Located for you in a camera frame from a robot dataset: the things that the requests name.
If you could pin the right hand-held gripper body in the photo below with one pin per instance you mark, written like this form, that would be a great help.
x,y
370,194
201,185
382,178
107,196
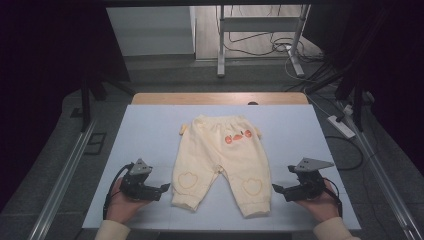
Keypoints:
x,y
308,186

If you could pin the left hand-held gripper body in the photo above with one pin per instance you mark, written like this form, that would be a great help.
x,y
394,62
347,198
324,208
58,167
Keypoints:
x,y
136,186

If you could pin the cream baby pants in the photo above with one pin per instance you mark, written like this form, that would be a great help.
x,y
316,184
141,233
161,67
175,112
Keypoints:
x,y
220,160

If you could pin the person's right hand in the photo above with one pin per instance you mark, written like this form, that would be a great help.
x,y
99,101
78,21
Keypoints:
x,y
320,208

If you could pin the person's left hand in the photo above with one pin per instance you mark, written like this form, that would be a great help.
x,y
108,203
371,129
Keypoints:
x,y
121,206

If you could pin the white table cover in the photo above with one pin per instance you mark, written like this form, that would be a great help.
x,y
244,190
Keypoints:
x,y
150,133

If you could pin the white power strip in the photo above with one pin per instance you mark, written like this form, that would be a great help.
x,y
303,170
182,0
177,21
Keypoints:
x,y
341,127

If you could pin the small black round object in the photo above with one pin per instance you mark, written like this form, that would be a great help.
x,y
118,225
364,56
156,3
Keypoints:
x,y
252,103

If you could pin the black stand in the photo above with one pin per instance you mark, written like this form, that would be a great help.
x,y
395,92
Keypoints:
x,y
86,106
358,110

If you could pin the wooden table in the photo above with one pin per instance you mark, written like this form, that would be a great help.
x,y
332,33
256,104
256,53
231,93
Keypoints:
x,y
200,98

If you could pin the dark curtain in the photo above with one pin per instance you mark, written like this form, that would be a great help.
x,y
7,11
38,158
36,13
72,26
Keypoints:
x,y
393,66
40,66

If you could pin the white metal stand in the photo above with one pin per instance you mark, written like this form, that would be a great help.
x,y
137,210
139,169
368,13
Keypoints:
x,y
260,24

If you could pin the aluminium rail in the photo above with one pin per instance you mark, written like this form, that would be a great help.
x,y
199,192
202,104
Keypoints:
x,y
383,183
63,183

